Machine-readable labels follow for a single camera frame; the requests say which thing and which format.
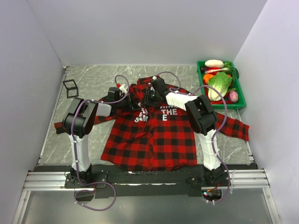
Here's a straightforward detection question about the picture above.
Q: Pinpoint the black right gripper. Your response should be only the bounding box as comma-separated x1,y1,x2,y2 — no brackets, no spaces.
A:
140,88,159,108

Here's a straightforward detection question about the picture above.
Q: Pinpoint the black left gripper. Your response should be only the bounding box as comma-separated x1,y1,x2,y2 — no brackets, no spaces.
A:
115,93,141,112

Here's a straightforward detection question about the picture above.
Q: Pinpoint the red black plaid shirt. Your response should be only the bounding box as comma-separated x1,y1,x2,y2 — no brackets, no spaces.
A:
54,77,250,172

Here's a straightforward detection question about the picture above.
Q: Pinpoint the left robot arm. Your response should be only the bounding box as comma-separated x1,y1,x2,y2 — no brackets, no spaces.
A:
62,87,140,188

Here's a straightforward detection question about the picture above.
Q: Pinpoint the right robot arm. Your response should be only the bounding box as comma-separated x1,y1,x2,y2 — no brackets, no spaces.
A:
144,77,222,186

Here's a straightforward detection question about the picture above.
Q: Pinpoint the black brooch display box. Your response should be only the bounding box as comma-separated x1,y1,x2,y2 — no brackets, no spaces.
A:
63,79,79,98

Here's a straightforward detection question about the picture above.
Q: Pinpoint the orange fruit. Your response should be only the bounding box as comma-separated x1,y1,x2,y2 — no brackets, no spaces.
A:
203,73,213,82

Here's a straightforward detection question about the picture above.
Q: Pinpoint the dark purple eggplant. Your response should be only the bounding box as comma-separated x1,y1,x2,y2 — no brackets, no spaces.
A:
200,66,209,72

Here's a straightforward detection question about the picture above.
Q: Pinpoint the red chili pepper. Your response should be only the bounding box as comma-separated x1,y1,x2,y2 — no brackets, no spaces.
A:
211,100,232,105

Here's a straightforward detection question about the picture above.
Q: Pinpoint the white potato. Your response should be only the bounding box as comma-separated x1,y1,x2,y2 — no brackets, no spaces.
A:
205,59,224,68

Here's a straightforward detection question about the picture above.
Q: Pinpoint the green white cabbage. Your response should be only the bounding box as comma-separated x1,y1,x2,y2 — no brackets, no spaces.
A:
208,72,233,101

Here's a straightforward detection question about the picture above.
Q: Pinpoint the green plastic tray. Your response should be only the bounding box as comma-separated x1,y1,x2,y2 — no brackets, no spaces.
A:
197,61,246,110

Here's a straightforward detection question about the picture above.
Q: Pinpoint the purple onion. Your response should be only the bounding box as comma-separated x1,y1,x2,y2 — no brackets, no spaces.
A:
228,91,239,103

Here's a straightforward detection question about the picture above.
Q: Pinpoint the white green onion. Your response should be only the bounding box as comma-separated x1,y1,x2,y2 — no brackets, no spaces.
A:
205,67,235,74

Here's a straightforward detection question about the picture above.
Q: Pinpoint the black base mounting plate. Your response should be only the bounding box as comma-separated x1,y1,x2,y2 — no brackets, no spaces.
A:
64,165,230,199

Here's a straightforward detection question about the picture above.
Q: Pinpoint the small circuit board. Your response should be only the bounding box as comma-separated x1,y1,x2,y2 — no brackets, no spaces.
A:
202,189,222,202

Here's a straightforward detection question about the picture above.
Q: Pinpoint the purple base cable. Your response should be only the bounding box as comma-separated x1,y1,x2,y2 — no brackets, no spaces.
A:
74,182,117,211

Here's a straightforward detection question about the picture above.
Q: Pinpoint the aluminium frame rail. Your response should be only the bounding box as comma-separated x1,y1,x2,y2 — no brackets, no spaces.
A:
22,169,270,191

